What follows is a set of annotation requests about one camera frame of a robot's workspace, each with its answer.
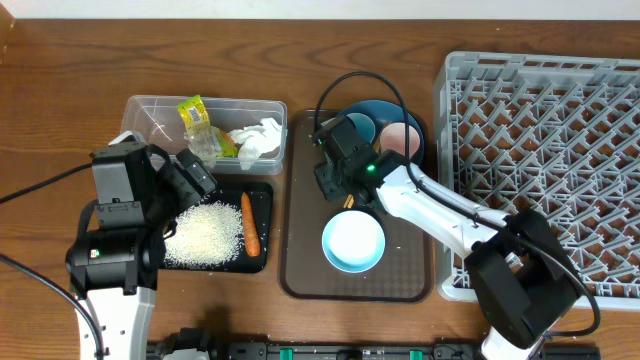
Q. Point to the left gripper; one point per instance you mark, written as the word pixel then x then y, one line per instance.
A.
pixel 192 189

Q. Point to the pink cup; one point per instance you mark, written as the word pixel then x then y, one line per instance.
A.
pixel 392 137

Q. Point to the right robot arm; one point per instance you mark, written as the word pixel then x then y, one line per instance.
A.
pixel 523 280

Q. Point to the brown serving tray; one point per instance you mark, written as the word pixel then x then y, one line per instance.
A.
pixel 405 272

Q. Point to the clear plastic bin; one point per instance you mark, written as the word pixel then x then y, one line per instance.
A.
pixel 157 119

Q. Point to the light blue cup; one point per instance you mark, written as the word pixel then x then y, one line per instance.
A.
pixel 364 125

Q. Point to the white napkin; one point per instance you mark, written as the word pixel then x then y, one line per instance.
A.
pixel 256 140

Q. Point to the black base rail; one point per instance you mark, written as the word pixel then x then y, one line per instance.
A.
pixel 195 343

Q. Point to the grey dishwasher rack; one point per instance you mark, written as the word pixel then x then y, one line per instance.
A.
pixel 556 134

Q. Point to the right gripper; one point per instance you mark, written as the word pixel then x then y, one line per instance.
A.
pixel 326 173

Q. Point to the yellow green snack wrapper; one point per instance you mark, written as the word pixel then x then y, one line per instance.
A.
pixel 205 140

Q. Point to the light blue rice bowl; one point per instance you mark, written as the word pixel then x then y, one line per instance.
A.
pixel 353 241

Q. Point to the white rice pile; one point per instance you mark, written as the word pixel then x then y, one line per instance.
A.
pixel 206 235

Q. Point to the dark blue plate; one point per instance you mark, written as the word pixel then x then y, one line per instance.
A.
pixel 383 113

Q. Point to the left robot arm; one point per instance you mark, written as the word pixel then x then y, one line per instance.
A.
pixel 120 243

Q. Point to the orange carrot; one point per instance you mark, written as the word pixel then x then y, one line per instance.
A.
pixel 251 237

